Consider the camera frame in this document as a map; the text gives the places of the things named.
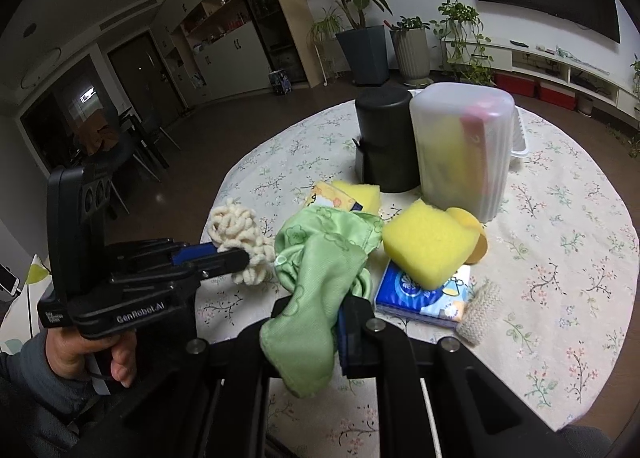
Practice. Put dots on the small white pot under console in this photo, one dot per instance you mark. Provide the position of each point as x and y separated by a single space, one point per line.
584 105

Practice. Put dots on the person's left hand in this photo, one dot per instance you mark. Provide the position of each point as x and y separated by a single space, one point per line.
67 352

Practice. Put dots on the red storage box left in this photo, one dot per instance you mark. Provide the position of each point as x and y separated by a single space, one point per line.
516 84

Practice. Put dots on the cream knitted scrubber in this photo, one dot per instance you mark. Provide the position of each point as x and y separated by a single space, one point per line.
480 314

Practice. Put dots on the white plastic tray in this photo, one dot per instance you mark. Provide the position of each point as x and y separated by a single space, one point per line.
520 143

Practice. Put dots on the white wall cabinet unit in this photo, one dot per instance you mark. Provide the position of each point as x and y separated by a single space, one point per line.
211 48

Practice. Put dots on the black cylindrical container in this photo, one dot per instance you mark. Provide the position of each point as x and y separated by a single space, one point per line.
386 149

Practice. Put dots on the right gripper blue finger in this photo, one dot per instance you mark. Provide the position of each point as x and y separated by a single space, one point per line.
364 342

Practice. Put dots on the large yellow sponge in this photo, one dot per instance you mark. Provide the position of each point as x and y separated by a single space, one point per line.
430 244

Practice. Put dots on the green microfiber cloth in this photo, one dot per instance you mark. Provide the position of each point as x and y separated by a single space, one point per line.
321 257

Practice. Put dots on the blue Vinda tissue pack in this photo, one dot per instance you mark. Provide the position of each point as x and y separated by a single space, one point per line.
444 306

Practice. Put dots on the trailing green vine plant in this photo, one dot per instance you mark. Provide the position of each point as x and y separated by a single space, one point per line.
460 31

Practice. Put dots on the red storage box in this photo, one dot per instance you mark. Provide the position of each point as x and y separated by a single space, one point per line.
516 84
557 95

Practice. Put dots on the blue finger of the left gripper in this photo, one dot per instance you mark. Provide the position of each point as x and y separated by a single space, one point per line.
193 252

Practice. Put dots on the white TV console shelf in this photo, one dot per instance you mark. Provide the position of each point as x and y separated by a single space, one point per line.
505 56

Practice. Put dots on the small blue box on floor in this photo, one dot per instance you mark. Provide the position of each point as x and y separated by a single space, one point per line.
279 82

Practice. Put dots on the cream chenille mop pad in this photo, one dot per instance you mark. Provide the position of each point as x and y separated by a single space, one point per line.
233 226

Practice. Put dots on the translucent plastic storage container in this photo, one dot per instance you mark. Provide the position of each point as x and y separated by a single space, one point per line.
480 196

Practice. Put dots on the plant in white ribbed pot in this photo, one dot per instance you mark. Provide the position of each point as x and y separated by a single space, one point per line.
412 52

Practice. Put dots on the red storage box right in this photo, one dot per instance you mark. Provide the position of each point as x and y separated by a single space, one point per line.
557 95

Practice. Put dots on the yellow cartoon tissue pack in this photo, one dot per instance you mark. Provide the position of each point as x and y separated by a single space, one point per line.
334 195

